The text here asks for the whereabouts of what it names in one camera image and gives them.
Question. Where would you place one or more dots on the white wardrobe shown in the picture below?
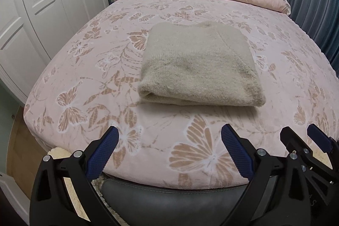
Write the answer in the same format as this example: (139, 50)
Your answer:
(39, 3)

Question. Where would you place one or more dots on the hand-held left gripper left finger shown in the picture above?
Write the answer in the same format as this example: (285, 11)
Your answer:
(106, 149)

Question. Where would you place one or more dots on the grey curtain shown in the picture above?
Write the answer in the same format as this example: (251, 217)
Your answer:
(312, 3)

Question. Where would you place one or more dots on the beige knitted sweater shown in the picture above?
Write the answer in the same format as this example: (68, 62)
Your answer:
(201, 64)

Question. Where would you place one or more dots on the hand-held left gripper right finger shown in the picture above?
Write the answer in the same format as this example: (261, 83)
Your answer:
(235, 151)

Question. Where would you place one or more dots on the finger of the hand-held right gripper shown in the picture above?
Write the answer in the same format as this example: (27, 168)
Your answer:
(291, 137)
(320, 138)

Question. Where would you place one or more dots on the pink butterfly bed blanket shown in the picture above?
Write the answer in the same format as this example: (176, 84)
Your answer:
(106, 69)

